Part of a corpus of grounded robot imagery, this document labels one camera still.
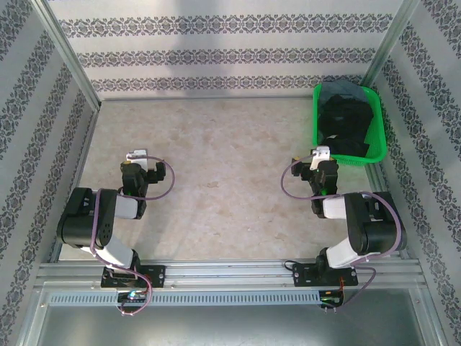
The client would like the black t-shirt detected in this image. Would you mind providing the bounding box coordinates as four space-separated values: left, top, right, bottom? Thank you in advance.
318 93 374 158

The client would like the green plastic basket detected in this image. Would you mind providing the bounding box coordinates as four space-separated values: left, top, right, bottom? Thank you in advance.
311 83 388 167

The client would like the grey t-shirt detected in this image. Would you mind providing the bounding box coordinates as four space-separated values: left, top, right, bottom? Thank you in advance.
320 81 367 106

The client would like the metal sheet tray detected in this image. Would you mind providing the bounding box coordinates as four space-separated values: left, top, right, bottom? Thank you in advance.
16 287 449 346

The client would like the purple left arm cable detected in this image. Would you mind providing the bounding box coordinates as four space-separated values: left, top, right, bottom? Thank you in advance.
89 156 176 317

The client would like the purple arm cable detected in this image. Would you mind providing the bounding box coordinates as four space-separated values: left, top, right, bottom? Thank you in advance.
89 156 176 317
281 155 402 309

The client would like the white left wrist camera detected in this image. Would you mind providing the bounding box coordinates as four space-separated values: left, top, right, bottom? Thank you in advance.
125 148 149 169

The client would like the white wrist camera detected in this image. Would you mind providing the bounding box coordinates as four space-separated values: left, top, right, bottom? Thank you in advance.
309 145 331 172
125 148 149 169

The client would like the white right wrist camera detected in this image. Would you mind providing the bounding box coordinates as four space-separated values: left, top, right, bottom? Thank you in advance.
309 145 331 172

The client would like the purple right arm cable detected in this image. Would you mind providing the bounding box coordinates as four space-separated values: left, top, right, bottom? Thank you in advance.
281 155 402 309

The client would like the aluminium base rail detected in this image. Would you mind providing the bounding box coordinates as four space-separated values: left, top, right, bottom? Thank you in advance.
33 259 423 290

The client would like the aluminium frame post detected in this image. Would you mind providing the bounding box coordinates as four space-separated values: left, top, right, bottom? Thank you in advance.
361 0 421 89
31 0 102 111

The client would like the grey slotted cable duct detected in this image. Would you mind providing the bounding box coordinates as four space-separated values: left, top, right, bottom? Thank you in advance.
48 290 322 308

